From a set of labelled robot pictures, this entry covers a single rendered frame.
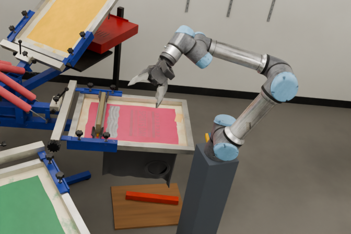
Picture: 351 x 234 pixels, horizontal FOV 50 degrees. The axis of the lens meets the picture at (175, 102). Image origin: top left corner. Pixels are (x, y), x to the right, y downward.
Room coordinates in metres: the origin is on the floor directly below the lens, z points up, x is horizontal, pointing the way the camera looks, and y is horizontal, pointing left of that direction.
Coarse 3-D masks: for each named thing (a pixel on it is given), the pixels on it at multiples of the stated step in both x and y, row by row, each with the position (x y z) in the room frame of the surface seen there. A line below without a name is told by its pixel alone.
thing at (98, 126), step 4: (104, 92) 2.22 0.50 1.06; (104, 96) 2.18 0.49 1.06; (100, 100) 2.12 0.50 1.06; (104, 100) 2.14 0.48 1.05; (100, 104) 2.07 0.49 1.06; (104, 104) 2.17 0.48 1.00; (100, 108) 2.03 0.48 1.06; (100, 112) 1.98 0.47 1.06; (100, 116) 1.94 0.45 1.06; (100, 120) 1.90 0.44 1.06; (96, 124) 1.86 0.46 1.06; (100, 124) 1.86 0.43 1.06; (96, 128) 1.86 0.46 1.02; (100, 128) 1.87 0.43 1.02; (96, 132) 1.86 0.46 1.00
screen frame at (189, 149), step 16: (80, 96) 2.23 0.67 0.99; (96, 96) 2.29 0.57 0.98; (112, 96) 2.31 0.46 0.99; (128, 96) 2.34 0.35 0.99; (144, 96) 2.38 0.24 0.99; (80, 112) 2.07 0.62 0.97; (128, 144) 1.80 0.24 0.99; (144, 144) 1.83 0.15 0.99; (160, 144) 1.86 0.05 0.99; (192, 144) 1.91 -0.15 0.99
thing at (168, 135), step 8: (88, 120) 2.02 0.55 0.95; (104, 120) 2.05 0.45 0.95; (88, 128) 1.93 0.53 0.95; (104, 128) 1.96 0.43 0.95; (120, 128) 1.99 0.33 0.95; (128, 128) 2.00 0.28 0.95; (160, 128) 2.06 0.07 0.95; (168, 128) 2.08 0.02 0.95; (176, 128) 2.09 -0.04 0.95; (88, 136) 1.85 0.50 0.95; (96, 136) 1.87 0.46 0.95; (120, 136) 1.91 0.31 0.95; (128, 136) 1.92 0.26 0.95; (136, 136) 1.94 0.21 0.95; (160, 136) 1.98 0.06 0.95; (168, 136) 1.99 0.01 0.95; (176, 136) 2.01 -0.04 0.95
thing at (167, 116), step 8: (96, 104) 2.21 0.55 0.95; (112, 104) 2.25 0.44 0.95; (120, 104) 2.26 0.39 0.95; (88, 112) 2.10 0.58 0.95; (96, 112) 2.12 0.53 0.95; (120, 112) 2.17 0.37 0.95; (128, 112) 2.19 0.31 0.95; (160, 112) 2.25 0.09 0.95; (168, 112) 2.27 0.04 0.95; (120, 120) 2.08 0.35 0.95; (128, 120) 2.09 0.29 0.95; (160, 120) 2.16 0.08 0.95; (168, 120) 2.18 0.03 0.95
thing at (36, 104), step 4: (36, 104) 1.97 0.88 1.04; (40, 104) 1.98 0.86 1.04; (44, 104) 1.99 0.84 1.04; (48, 104) 2.00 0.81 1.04; (36, 108) 1.95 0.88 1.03; (40, 108) 1.95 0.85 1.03; (44, 108) 1.96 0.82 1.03; (48, 108) 1.96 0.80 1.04; (60, 108) 1.98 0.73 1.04; (36, 112) 1.95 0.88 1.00; (40, 112) 1.95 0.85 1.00; (44, 112) 1.96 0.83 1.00; (56, 112) 1.97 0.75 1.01
